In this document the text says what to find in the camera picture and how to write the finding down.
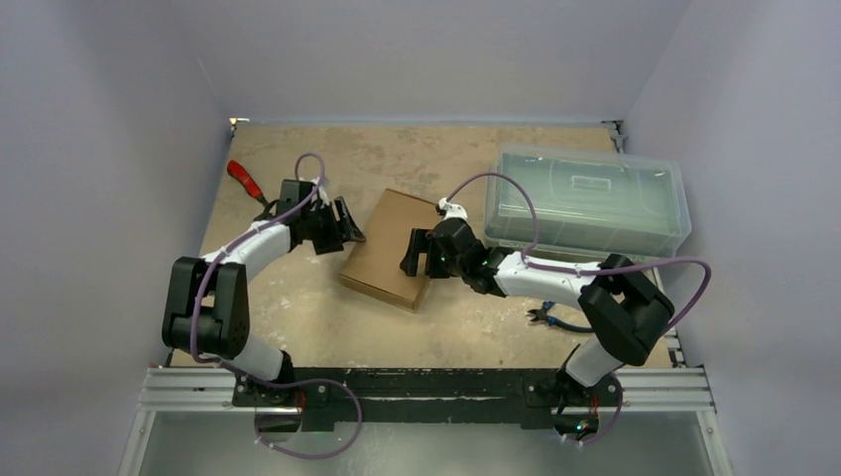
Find brown cardboard express box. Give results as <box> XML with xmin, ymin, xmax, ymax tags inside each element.
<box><xmin>338</xmin><ymin>188</ymin><xmax>439</xmax><ymax>312</ymax></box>

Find red black utility knife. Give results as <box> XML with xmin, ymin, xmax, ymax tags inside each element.
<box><xmin>226</xmin><ymin>160</ymin><xmax>269</xmax><ymax>205</ymax></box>

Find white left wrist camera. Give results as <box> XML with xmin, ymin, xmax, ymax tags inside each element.
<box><xmin>276</xmin><ymin>179</ymin><xmax>330</xmax><ymax>214</ymax></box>

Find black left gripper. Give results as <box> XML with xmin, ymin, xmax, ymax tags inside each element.
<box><xmin>301</xmin><ymin>197</ymin><xmax>363</xmax><ymax>254</ymax></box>

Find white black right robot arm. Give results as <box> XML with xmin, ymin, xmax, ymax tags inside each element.
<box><xmin>400</xmin><ymin>218</ymin><xmax>674</xmax><ymax>404</ymax></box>

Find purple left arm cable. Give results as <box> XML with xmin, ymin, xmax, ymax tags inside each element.
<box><xmin>188</xmin><ymin>153</ymin><xmax>364</xmax><ymax>461</ymax></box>

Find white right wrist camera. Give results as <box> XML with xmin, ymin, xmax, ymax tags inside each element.
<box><xmin>435</xmin><ymin>197</ymin><xmax>468</xmax><ymax>221</ymax></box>

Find blue handled pliers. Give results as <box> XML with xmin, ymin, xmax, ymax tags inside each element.
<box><xmin>527</xmin><ymin>300</ymin><xmax>593</xmax><ymax>334</ymax></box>

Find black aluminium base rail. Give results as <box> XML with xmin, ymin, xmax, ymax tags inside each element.
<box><xmin>139</xmin><ymin>367</ymin><xmax>715</xmax><ymax>431</ymax></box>

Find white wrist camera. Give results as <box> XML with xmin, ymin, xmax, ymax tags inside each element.
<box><xmin>435</xmin><ymin>197</ymin><xmax>468</xmax><ymax>221</ymax></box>
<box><xmin>276</xmin><ymin>179</ymin><xmax>330</xmax><ymax>214</ymax></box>

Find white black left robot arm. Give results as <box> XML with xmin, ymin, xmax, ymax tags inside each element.
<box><xmin>162</xmin><ymin>197</ymin><xmax>365</xmax><ymax>406</ymax></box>

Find clear plastic storage bin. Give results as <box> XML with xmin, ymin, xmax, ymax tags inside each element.
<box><xmin>484</xmin><ymin>144</ymin><xmax>691</xmax><ymax>259</ymax></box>

